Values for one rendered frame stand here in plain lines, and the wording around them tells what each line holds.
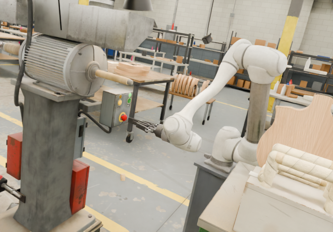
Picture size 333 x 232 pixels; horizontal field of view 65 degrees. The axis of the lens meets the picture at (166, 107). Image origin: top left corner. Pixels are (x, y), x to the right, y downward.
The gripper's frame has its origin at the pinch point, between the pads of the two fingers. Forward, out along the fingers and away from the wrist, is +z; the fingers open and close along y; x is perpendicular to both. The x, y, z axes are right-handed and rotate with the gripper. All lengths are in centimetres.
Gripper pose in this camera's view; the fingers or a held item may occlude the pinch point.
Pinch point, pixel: (133, 121)
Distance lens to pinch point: 152.0
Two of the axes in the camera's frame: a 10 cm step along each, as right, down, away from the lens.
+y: 4.7, -1.4, 8.7
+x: 1.8, -9.5, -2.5
